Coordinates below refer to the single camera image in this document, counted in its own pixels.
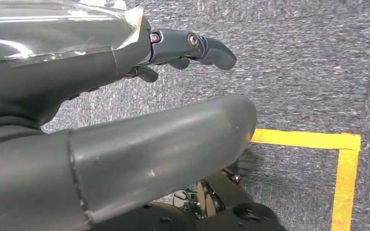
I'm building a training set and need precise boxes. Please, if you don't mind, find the yellow floor tape square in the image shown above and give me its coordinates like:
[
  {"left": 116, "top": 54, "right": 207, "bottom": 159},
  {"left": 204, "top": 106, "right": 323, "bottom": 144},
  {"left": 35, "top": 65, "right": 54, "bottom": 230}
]
[{"left": 251, "top": 128, "right": 362, "bottom": 231}]

